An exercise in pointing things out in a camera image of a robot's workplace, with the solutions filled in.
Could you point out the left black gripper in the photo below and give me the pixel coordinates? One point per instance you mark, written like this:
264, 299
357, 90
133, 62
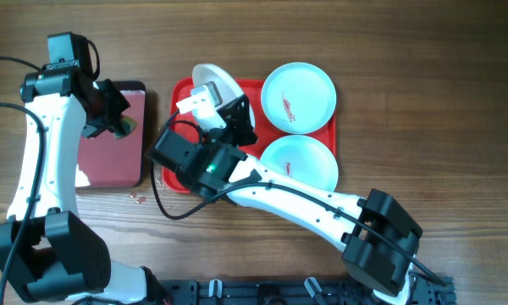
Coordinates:
121, 105

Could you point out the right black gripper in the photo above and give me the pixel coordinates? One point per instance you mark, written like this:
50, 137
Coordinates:
237, 115

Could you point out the white plate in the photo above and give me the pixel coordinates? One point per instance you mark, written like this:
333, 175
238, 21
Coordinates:
227, 87

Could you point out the green yellow sponge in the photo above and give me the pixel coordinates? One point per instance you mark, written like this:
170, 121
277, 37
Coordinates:
123, 127

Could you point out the light blue plate back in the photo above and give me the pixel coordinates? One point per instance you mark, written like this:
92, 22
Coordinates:
298, 98

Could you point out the light blue plate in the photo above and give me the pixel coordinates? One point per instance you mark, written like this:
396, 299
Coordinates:
303, 158
298, 98

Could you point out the light blue plate front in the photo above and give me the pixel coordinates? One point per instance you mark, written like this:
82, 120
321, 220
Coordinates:
303, 158

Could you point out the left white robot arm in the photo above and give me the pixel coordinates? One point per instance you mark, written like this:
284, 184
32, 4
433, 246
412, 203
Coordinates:
47, 253

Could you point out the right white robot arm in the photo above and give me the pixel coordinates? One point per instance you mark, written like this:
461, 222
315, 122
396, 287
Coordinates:
377, 237

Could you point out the red plastic tray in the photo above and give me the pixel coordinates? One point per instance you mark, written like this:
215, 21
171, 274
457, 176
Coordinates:
266, 132

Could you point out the dark water tray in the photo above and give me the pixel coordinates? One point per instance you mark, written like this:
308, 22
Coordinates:
109, 162

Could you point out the black mounting rail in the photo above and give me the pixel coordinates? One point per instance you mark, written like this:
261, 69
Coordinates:
309, 291

